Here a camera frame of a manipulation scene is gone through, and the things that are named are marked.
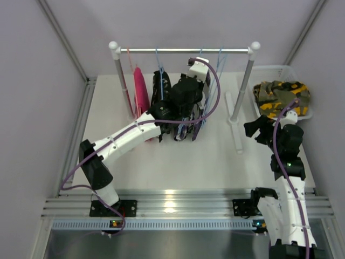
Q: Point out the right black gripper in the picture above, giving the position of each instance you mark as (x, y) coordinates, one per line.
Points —
(265, 124)

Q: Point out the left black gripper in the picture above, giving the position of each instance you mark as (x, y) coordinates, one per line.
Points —
(201, 86)

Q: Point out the yellow camouflage trousers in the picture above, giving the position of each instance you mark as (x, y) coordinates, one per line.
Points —
(272, 96)

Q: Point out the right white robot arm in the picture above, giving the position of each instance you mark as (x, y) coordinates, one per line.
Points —
(284, 210)

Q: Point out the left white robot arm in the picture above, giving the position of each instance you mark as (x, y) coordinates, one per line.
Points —
(93, 156)

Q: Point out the black camouflage trousers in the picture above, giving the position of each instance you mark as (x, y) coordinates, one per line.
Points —
(160, 107)

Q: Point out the purple camouflage trousers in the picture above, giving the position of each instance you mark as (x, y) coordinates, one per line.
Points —
(183, 130)

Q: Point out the pink trousers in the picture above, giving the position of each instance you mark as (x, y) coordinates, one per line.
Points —
(142, 103)

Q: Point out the white plastic basket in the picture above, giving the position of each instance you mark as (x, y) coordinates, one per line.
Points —
(272, 73)

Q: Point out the white clothes rack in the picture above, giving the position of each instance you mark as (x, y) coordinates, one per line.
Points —
(116, 50)

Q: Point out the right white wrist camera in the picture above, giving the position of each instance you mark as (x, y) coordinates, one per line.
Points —
(291, 117)

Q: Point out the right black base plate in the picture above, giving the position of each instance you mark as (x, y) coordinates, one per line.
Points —
(245, 208)

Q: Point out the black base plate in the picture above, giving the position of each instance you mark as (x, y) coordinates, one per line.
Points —
(245, 208)
(127, 208)

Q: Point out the aluminium rail frame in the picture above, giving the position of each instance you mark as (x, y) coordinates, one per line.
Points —
(176, 181)

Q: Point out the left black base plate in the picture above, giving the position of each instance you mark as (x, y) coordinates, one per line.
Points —
(127, 208)

